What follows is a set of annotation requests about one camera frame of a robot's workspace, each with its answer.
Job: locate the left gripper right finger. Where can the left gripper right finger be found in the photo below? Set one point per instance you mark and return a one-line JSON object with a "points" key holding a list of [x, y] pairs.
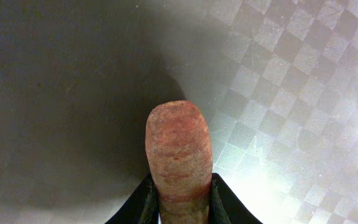
{"points": [[225, 207]]}

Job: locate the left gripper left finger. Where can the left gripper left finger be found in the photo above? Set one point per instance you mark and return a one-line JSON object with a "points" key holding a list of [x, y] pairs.
{"points": [[141, 207]]}

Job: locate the orange carrot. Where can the orange carrot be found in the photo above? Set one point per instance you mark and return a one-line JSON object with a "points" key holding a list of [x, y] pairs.
{"points": [[178, 149]]}

